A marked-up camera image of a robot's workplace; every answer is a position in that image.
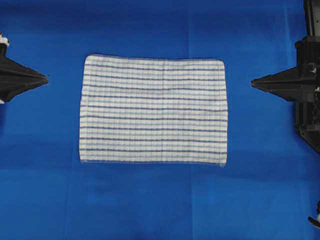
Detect blue white striped towel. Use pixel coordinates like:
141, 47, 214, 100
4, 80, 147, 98
78, 54, 228, 165

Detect black white clamp at edge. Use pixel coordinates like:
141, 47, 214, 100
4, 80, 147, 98
308, 201, 320, 229

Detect blue table cloth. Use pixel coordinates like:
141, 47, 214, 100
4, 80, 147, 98
0, 0, 320, 240

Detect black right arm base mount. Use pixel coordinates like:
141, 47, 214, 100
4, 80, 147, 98
295, 124, 320, 154

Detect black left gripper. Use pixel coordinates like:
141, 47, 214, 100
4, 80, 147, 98
0, 32, 48, 102

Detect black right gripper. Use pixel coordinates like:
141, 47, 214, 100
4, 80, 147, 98
251, 36, 320, 103

